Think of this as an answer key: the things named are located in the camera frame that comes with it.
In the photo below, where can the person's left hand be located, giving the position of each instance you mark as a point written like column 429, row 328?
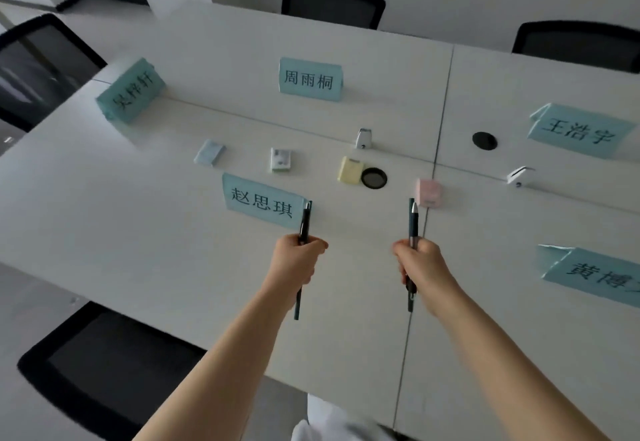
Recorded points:
column 292, row 262

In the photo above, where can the person's right hand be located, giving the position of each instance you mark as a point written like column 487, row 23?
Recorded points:
column 425, row 271

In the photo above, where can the person's left fingers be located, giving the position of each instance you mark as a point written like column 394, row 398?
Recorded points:
column 312, row 251

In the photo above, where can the person's right fingers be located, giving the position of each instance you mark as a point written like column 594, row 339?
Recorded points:
column 406, row 261

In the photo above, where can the dark green pen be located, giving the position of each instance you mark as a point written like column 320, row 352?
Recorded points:
column 303, row 251
column 412, row 236

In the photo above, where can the person's right forearm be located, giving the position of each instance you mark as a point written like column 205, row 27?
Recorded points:
column 505, row 375

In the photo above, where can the person's left forearm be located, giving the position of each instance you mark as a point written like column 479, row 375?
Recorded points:
column 220, row 370

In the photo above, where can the teal paper name card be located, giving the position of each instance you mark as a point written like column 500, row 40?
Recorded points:
column 131, row 90
column 310, row 79
column 580, row 131
column 595, row 271
column 262, row 201

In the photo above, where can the pink eraser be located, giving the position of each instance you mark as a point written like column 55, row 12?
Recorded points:
column 428, row 193

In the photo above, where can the yellow eraser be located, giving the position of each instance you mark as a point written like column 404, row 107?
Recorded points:
column 350, row 171

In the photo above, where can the white green eraser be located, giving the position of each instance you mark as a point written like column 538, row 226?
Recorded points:
column 280, row 160

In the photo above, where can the light blue eraser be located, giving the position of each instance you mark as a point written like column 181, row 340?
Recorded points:
column 209, row 153

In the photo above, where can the person's white clothing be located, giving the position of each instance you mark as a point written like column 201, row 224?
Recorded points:
column 335, row 423

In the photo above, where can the black mesh office chair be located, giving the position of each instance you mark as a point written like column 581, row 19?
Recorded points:
column 331, row 5
column 580, row 46
column 40, row 68
column 107, row 365

